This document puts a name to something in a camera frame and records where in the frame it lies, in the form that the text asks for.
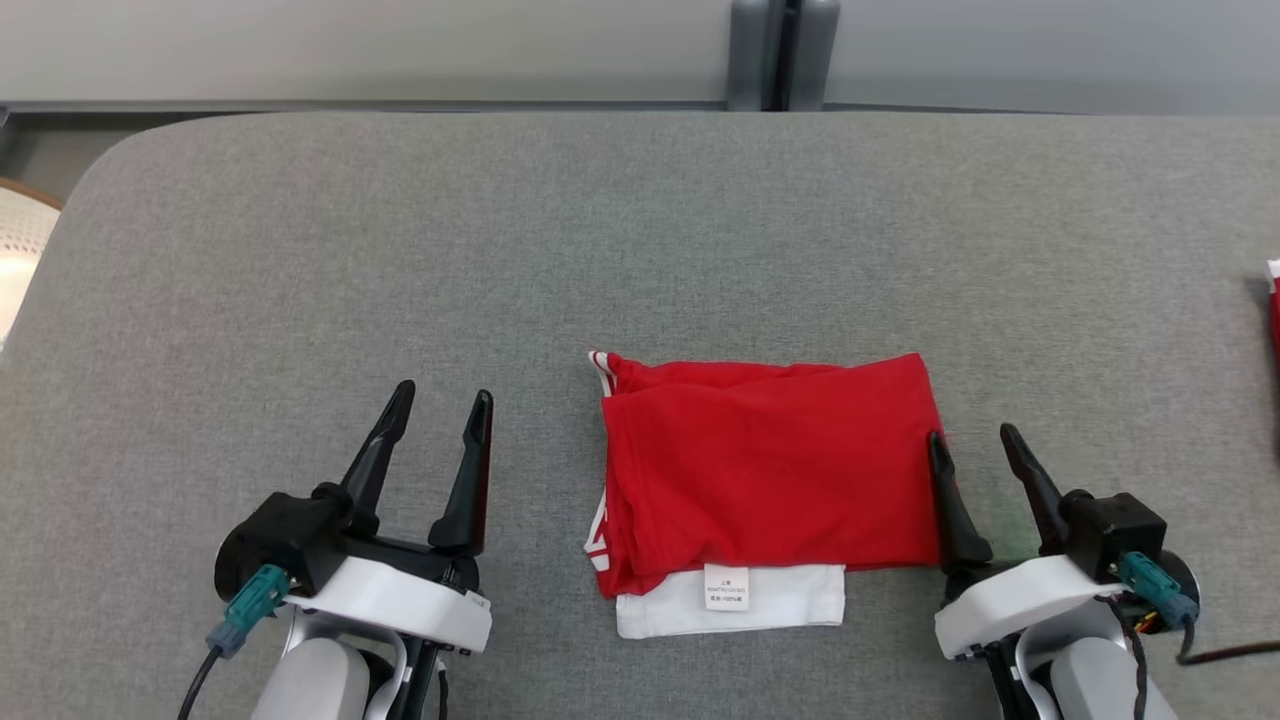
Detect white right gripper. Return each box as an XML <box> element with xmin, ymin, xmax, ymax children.
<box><xmin>926</xmin><ymin>423</ymin><xmax>1126</xmax><ymax>661</ymax></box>

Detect red basketball jersey white sleeves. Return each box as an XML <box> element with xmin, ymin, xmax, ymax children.
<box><xmin>585</xmin><ymin>350</ymin><xmax>951</xmax><ymax>641</ymax></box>

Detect beige perforated laundry basket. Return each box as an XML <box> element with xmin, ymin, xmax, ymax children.
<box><xmin>0</xmin><ymin>178</ymin><xmax>64</xmax><ymax>346</ymax></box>

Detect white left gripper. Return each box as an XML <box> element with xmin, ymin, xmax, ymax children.
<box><xmin>285</xmin><ymin>380</ymin><xmax>494</xmax><ymax>656</ymax></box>

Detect left black cable teal connector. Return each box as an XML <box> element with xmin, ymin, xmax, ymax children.
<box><xmin>180</xmin><ymin>565</ymin><xmax>293</xmax><ymax>720</ymax></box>

